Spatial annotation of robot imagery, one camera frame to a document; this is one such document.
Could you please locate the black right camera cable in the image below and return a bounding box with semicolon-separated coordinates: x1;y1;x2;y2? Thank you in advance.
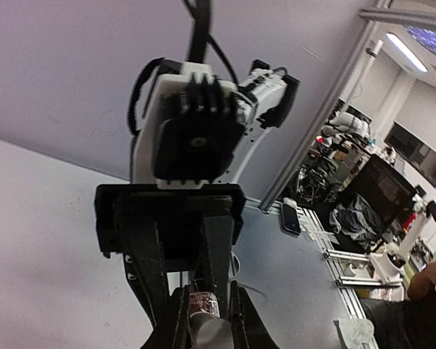
126;0;241;137

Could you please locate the ceiling light fixture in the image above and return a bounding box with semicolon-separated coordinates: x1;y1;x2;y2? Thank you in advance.
386;33;428;73

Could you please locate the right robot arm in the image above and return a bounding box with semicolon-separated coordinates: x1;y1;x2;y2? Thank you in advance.
94;58;299;325

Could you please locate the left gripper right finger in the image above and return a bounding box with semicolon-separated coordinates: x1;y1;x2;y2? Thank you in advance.
228;281;279;349

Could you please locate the black smartphone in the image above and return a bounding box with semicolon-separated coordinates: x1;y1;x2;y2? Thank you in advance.
280;203;301;235

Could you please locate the nail polish bottle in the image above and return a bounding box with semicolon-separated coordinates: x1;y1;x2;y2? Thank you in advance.
188;292;220;320

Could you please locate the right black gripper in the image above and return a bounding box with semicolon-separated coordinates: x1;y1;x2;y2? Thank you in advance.
94;184;246;326

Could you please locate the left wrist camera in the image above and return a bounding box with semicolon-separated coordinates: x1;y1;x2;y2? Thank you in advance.
127;57;246;190

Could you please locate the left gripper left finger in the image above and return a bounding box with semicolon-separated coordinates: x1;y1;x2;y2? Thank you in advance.
141;285;191;349

